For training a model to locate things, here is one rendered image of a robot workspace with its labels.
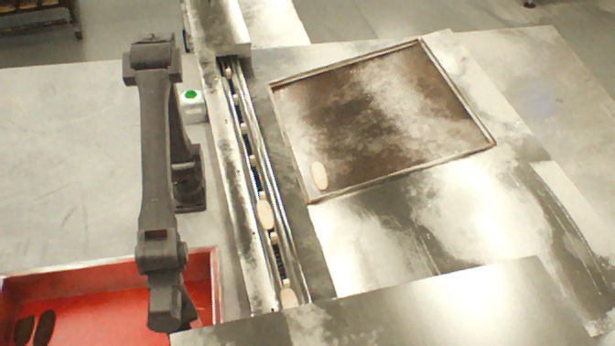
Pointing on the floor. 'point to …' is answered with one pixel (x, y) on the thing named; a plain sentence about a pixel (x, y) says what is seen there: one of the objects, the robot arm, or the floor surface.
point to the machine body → (264, 25)
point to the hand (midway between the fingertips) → (179, 326)
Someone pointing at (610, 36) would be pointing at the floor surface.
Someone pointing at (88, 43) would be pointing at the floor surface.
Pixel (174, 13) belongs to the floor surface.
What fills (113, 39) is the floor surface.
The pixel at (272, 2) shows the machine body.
